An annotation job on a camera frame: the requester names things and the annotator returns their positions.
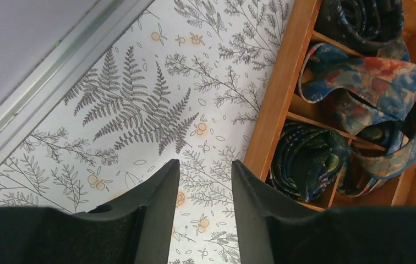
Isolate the aluminium frame rail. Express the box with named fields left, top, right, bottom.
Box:
left=0, top=1, right=152, bottom=163

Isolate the black roll bottom tray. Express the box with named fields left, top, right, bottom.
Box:
left=266, top=120, right=351, bottom=202

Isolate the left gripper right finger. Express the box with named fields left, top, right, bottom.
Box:
left=232, top=160, right=416, bottom=263

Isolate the colourful crumpled wrapper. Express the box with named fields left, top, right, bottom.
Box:
left=297, top=42, right=416, bottom=197

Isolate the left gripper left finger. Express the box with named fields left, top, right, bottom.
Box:
left=0, top=159, right=180, bottom=263

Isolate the orange wooden divided tray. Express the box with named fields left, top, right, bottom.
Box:
left=244, top=1, right=416, bottom=211

